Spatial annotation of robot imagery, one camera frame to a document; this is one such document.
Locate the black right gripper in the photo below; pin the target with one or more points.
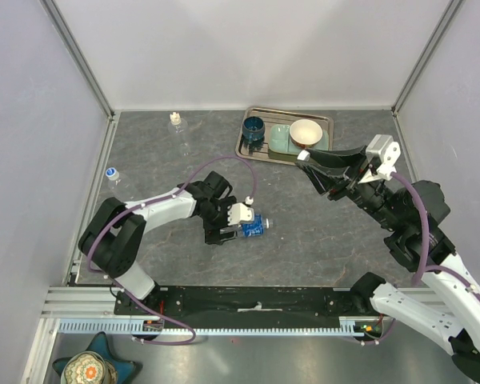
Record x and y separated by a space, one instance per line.
338 184

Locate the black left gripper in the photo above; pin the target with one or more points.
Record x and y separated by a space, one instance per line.
213 233

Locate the blue label plastic bottle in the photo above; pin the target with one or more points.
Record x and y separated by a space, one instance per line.
257 227

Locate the clear bottle with notched cap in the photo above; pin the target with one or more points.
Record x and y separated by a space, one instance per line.
180 135

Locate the clear wide plastic bottle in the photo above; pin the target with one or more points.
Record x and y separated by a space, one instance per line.
123 188

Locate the cream notched bottle cap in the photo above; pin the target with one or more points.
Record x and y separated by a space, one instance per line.
175 118

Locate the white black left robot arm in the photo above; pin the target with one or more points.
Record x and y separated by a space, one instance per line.
114 235

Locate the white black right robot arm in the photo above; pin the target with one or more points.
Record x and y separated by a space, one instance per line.
412 213

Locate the cream and brown bowl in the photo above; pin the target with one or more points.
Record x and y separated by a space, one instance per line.
305 133

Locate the light green square plate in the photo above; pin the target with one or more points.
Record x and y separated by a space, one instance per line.
280 142

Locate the metal serving tray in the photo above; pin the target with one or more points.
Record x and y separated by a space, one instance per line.
259 151

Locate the dark blue ceramic cup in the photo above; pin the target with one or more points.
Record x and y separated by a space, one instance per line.
253 129

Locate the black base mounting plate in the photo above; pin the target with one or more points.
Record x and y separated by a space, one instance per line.
260 306

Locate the blue star shaped dish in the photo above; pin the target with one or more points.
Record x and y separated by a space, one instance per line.
127 370

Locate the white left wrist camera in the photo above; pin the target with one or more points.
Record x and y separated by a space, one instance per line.
241 212

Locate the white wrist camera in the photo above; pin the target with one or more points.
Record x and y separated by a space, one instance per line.
241 212
382 154

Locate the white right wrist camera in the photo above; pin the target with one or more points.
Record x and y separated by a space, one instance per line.
382 154

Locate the light blue cable duct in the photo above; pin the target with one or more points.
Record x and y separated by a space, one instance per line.
141 327

